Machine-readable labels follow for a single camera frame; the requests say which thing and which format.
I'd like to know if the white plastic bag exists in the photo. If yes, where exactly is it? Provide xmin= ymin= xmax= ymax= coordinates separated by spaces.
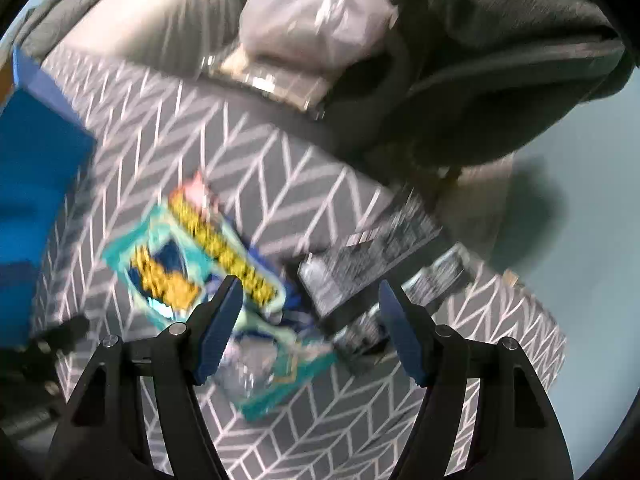
xmin=239 ymin=0 xmax=394 ymax=73

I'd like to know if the black snack bag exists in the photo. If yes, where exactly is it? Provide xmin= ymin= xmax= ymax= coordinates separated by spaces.
xmin=297 ymin=191 xmax=450 ymax=318
xmin=331 ymin=246 xmax=471 ymax=375

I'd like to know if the blue cardboard box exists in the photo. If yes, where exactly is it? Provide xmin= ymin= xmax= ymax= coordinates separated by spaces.
xmin=0 ymin=48 xmax=96 ymax=348

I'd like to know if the black office chair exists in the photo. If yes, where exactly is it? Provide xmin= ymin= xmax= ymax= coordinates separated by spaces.
xmin=324 ymin=0 xmax=637 ymax=181

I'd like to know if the teal chip bag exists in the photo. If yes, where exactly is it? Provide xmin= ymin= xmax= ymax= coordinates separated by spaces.
xmin=103 ymin=172 xmax=336 ymax=420

